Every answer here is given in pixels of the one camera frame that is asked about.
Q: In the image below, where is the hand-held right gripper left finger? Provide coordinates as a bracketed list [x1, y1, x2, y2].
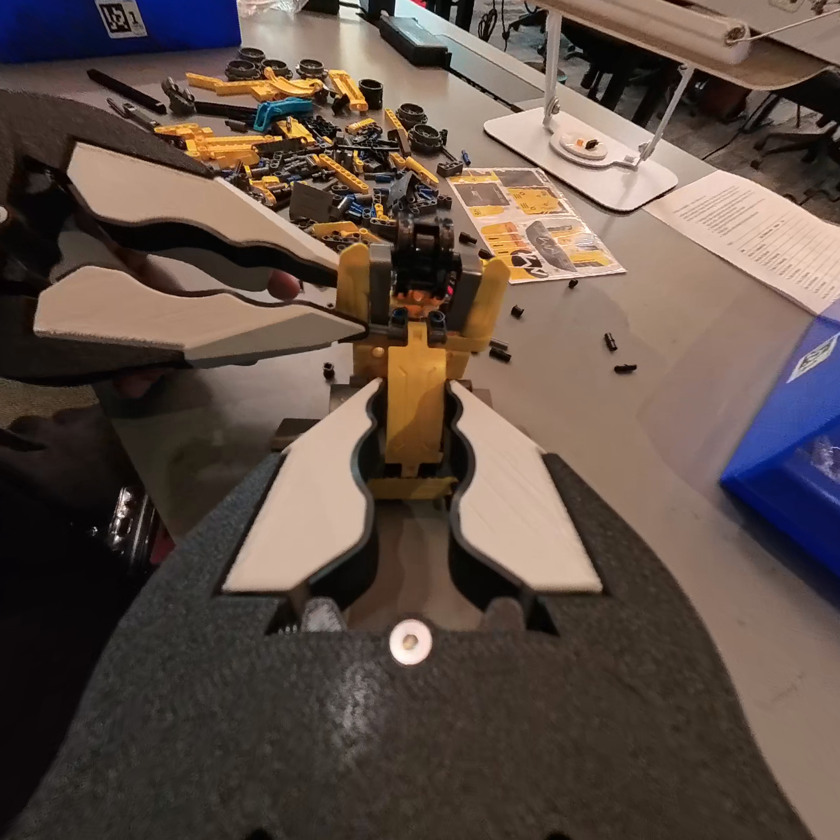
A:
[222, 381, 383, 618]

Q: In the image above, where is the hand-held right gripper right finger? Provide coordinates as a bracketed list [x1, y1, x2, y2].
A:
[448, 381, 603, 618]

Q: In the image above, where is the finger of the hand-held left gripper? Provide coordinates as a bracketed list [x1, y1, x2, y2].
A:
[31, 264, 368, 370]
[64, 140, 341, 290]

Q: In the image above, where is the yellow brick vehicle model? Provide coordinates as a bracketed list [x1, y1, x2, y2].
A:
[272, 217, 513, 506]

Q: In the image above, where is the person's left hand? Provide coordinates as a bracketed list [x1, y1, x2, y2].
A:
[112, 252, 304, 403]

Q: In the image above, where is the pile of brick parts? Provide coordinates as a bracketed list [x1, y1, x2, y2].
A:
[87, 46, 500, 263]

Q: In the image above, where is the blue plastic bin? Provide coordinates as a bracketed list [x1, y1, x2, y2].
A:
[0, 0, 242, 64]
[718, 315, 840, 578]

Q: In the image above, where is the black power adapter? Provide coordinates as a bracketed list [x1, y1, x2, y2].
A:
[380, 14, 451, 66]

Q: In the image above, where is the yellow black sticker sheet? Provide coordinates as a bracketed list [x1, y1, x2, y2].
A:
[445, 167, 628, 285]

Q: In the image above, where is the white book stand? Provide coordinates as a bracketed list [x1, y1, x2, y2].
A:
[483, 0, 840, 213]

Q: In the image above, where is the printed paper sheet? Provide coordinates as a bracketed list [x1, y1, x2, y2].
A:
[646, 170, 840, 317]

